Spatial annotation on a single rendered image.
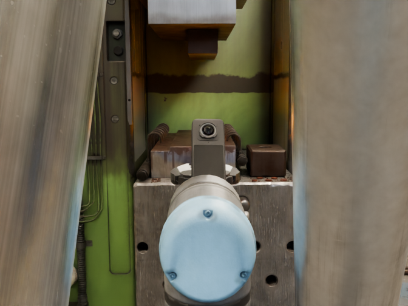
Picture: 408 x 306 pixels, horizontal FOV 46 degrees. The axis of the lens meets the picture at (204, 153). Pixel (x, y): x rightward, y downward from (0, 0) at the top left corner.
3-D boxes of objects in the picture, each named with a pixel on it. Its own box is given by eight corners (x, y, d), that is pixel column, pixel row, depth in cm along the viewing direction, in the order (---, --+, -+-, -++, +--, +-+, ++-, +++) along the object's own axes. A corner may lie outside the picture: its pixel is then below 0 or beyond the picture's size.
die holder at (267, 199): (297, 366, 115) (302, 182, 108) (137, 367, 114) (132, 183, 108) (265, 274, 170) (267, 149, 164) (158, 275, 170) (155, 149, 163)
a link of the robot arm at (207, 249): (157, 312, 45) (155, 207, 43) (167, 262, 57) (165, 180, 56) (258, 311, 45) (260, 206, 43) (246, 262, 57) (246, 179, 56)
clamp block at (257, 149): (286, 177, 114) (286, 150, 113) (250, 177, 114) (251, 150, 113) (278, 168, 126) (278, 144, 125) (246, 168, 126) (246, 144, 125)
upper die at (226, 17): (236, 23, 109) (236, -20, 108) (147, 23, 109) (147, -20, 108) (226, 40, 151) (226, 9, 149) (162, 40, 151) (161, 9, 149)
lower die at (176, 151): (235, 177, 114) (235, 141, 113) (150, 178, 114) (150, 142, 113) (226, 152, 156) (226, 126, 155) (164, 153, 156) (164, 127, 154)
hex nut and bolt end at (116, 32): (122, 55, 124) (121, 27, 123) (111, 55, 124) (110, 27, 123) (124, 56, 126) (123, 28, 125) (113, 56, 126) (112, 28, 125)
